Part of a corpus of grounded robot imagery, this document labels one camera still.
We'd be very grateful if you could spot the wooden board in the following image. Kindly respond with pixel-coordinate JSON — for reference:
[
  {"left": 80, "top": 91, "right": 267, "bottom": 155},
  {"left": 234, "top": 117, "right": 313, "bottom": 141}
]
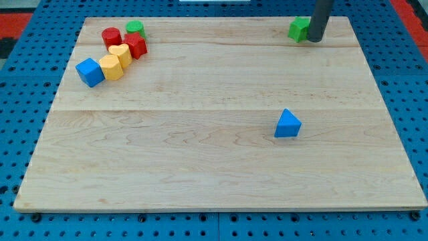
[{"left": 14, "top": 17, "right": 427, "bottom": 213}]

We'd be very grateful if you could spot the blue triangle block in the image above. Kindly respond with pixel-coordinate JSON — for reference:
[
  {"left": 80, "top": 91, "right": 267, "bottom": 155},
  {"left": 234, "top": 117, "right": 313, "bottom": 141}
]
[{"left": 274, "top": 108, "right": 302, "bottom": 138}]

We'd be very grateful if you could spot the red star block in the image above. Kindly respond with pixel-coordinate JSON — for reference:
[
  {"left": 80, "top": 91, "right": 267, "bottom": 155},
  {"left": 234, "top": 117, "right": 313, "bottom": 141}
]
[{"left": 123, "top": 32, "right": 148, "bottom": 60}]

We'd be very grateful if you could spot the yellow heart block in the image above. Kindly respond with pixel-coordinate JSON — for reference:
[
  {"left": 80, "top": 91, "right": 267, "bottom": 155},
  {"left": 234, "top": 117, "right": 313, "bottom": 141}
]
[{"left": 108, "top": 44, "right": 132, "bottom": 68}]

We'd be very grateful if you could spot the yellow rounded block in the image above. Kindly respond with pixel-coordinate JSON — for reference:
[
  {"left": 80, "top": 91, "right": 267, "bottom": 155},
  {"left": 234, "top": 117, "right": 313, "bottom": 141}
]
[{"left": 99, "top": 54, "right": 124, "bottom": 81}]

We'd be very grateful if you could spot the green cylinder block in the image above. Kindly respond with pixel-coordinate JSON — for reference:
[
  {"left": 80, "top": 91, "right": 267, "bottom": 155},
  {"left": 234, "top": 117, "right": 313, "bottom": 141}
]
[{"left": 125, "top": 20, "right": 146, "bottom": 38}]

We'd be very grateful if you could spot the green star block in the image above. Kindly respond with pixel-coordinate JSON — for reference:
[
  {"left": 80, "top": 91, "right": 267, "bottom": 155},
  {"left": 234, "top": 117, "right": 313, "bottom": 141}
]
[{"left": 288, "top": 17, "right": 310, "bottom": 43}]

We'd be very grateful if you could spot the red cylinder block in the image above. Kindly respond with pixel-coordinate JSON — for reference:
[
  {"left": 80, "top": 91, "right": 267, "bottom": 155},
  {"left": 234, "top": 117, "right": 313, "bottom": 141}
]
[{"left": 101, "top": 27, "right": 122, "bottom": 50}]

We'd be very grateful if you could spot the blue cube block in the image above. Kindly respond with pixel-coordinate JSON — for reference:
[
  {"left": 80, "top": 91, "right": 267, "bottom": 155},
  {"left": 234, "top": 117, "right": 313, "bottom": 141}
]
[{"left": 76, "top": 58, "right": 105, "bottom": 88}]

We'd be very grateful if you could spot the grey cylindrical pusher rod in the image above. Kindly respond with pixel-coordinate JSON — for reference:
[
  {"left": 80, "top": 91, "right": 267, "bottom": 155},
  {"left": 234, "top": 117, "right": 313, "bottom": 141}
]
[{"left": 307, "top": 0, "right": 334, "bottom": 43}]

